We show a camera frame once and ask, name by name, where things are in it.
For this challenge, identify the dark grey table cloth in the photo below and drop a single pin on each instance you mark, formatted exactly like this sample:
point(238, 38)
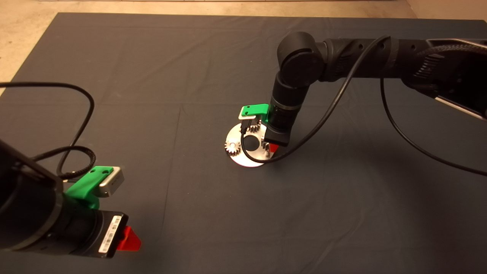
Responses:
point(228, 213)

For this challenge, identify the round metal carrier plate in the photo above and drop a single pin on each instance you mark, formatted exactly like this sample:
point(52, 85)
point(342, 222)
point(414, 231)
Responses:
point(251, 161)

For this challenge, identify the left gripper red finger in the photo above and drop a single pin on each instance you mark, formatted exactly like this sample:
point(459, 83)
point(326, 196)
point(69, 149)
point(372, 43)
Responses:
point(131, 241)

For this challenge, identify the left green camera mount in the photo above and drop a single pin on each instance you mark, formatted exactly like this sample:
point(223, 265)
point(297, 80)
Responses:
point(84, 185)

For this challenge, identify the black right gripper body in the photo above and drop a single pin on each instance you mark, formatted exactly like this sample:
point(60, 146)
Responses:
point(280, 127)

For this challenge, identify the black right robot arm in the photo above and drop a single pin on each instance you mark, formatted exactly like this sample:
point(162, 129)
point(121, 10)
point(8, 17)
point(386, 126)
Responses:
point(361, 57)

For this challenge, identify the dark bevel gear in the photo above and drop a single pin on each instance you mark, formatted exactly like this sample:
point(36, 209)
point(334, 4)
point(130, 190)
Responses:
point(265, 145)

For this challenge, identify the steel spur gear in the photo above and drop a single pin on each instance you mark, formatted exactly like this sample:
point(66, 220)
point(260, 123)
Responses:
point(255, 127)
point(232, 147)

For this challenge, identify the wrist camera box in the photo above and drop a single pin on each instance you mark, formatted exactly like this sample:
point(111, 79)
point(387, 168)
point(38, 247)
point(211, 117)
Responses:
point(112, 183)
point(246, 115)

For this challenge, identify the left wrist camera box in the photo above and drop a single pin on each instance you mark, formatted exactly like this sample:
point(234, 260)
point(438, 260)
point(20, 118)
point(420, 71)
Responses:
point(112, 183)

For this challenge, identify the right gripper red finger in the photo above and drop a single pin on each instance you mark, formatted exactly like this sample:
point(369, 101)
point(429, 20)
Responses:
point(273, 147)

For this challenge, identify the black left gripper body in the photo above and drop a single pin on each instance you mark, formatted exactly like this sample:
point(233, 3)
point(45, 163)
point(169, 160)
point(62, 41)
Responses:
point(99, 235)

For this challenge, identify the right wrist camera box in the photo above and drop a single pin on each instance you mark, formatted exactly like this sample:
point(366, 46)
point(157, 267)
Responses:
point(246, 115)

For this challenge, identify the right green camera mount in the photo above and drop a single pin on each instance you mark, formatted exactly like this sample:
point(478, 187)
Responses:
point(257, 109)

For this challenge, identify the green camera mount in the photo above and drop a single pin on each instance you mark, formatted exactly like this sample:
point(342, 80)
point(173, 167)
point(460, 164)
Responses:
point(257, 109)
point(84, 185)

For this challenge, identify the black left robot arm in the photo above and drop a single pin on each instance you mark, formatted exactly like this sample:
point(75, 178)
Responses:
point(26, 207)

